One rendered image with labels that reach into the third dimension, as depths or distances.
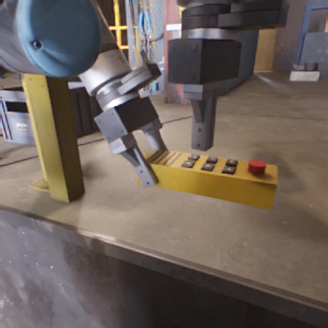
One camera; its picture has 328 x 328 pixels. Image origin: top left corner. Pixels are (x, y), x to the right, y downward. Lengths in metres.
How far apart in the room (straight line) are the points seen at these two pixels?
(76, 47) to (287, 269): 0.46
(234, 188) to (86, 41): 0.29
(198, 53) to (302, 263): 0.40
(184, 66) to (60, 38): 0.14
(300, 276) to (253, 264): 0.07
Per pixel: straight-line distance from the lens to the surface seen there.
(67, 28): 0.30
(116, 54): 0.47
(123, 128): 0.41
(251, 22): 0.33
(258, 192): 0.41
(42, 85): 0.61
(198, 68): 0.31
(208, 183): 0.42
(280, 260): 0.53
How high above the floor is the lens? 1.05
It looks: 23 degrees down
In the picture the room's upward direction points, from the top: straight up
